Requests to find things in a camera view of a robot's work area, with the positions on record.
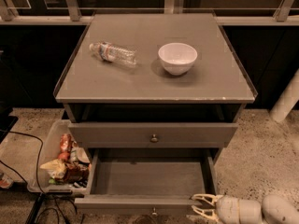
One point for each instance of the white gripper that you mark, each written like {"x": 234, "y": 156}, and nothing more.
{"x": 228, "y": 208}

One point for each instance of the grey drawer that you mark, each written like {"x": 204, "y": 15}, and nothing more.
{"x": 152, "y": 134}
{"x": 143, "y": 181}

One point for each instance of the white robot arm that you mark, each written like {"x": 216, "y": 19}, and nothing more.
{"x": 275, "y": 210}

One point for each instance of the grey top drawer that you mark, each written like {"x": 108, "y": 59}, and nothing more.
{"x": 152, "y": 134}

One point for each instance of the grey drawer cabinet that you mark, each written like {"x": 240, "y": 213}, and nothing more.
{"x": 214, "y": 90}

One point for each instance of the brown snack bag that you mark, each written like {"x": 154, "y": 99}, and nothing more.
{"x": 76, "y": 172}

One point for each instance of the white bowl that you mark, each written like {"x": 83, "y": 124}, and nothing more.
{"x": 177, "y": 58}

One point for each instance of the clear plastic storage bin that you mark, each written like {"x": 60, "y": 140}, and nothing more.
{"x": 50, "y": 151}

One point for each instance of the yellow snack bag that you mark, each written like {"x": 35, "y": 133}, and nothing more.
{"x": 56, "y": 168}

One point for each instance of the red snack bag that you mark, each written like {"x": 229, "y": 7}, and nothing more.
{"x": 65, "y": 142}

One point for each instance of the clear plastic water bottle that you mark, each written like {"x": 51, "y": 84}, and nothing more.
{"x": 112, "y": 53}

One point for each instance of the red white object on floor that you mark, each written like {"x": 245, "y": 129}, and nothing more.
{"x": 5, "y": 181}

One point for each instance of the metal railing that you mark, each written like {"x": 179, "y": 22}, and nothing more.
{"x": 226, "y": 12}

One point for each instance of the white cylindrical post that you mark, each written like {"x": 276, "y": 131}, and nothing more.
{"x": 287, "y": 100}

